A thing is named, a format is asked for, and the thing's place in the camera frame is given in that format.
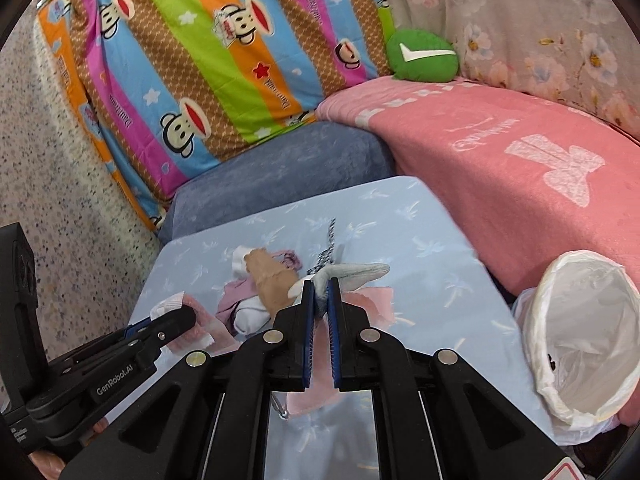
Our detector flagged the pink lace cuff sock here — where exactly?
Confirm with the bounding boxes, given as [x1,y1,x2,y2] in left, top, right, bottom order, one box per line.
[150,292,240,356]

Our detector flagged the pink trimmed grey sock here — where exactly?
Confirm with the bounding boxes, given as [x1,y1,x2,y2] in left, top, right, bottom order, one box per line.
[286,263,395,416]

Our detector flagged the mauve and white sock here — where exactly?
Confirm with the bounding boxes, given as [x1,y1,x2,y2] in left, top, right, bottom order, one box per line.
[216,246,302,336]

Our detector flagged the tan brown sock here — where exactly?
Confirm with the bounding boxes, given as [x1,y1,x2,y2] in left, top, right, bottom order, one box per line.
[244,248,299,320]

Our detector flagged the white lined trash bin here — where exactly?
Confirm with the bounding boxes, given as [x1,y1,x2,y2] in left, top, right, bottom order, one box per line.
[513,250,639,445]

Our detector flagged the person's left hand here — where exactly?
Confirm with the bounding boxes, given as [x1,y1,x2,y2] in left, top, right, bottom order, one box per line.
[27,416,109,480]

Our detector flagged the light blue palm cloth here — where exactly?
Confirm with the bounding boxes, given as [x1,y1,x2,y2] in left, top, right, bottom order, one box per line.
[102,174,557,480]

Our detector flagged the pink bow blanket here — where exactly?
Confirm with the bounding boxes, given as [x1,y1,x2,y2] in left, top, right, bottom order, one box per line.
[316,77,639,294]

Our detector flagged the blue-grey velvet pillow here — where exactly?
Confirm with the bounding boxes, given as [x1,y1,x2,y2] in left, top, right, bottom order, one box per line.
[158,122,396,245]

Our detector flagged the colourful monkey pattern quilt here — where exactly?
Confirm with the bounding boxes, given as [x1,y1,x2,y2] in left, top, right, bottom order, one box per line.
[38,0,394,231]

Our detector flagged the green check mark cushion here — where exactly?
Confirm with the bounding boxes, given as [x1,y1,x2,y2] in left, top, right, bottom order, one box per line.
[386,28,459,82]

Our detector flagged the grey floral bed sheet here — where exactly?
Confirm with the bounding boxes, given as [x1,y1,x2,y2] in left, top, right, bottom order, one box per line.
[387,0,639,136]

